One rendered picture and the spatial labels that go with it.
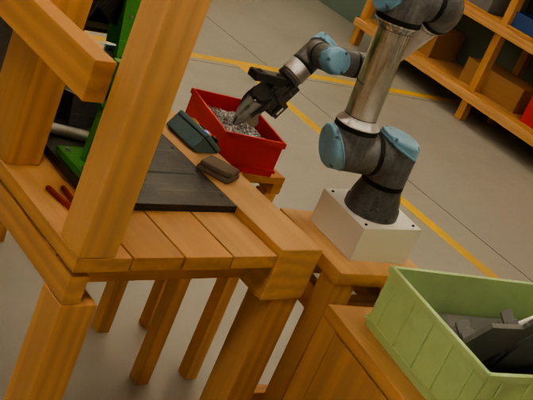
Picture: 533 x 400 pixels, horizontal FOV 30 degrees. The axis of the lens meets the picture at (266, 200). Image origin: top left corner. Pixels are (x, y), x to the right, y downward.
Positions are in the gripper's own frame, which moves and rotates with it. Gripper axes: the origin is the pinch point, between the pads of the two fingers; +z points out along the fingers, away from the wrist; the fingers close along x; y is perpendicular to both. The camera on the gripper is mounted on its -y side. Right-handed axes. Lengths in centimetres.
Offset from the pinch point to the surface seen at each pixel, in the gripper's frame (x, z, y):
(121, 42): 11.9, 10.2, -37.1
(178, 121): 9.5, 11.8, -5.4
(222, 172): -18.2, 14.0, -7.3
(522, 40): 246, -253, 397
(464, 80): 286, -216, 437
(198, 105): 30.7, 2.1, 15.6
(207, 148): -2.4, 11.6, -1.6
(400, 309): -76, 7, 7
